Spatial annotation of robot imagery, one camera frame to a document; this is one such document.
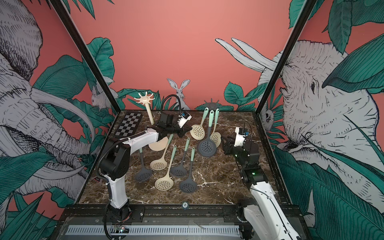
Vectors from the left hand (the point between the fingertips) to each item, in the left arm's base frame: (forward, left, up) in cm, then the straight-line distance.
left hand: (192, 125), depth 90 cm
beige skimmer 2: (-29, +16, -16) cm, 37 cm away
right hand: (-14, -15, +9) cm, 23 cm away
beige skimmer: (-17, +20, -15) cm, 31 cm away
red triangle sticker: (-24, +57, -16) cm, 64 cm away
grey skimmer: (-23, +30, -15) cm, 41 cm away
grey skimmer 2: (-31, +3, -15) cm, 35 cm away
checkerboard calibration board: (+13, +47, -14) cm, 50 cm away
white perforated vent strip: (-51, +18, -16) cm, 56 cm away
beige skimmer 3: (-7, -14, -2) cm, 15 cm away
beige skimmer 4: (-3, -3, -2) cm, 5 cm away
